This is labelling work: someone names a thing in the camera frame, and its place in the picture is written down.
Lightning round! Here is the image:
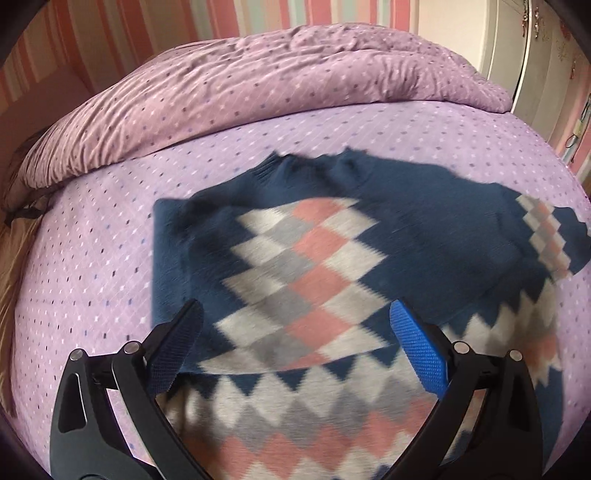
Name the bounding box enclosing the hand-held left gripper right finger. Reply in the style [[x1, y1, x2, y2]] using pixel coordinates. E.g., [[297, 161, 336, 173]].
[[383, 300, 544, 480]]

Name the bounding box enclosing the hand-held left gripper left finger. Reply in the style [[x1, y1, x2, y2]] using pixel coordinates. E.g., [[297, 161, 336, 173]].
[[50, 298, 218, 480]]

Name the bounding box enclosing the navy argyle knit sweater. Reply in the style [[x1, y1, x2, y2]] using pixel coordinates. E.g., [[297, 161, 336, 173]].
[[152, 147, 583, 480]]

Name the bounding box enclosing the purple dotted bed sheet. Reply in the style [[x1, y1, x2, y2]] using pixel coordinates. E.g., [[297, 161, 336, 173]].
[[14, 99, 591, 480]]

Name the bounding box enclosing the beige pillow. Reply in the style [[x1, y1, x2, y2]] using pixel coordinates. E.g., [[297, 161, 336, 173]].
[[0, 217, 47, 416]]

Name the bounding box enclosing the brown pillow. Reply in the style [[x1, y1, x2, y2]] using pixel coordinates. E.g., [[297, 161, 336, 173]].
[[0, 131, 54, 222]]

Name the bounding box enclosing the pink headboard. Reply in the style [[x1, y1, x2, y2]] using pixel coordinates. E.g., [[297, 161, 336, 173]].
[[0, 60, 98, 158]]

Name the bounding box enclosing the purple dotted duvet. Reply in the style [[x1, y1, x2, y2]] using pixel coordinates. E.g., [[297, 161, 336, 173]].
[[21, 25, 513, 190]]

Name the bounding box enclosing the white wardrobe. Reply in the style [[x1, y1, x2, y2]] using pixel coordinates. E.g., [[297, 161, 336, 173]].
[[480, 0, 591, 162]]

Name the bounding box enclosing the black cable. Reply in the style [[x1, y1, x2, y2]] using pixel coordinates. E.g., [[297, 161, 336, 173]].
[[564, 92, 591, 163]]

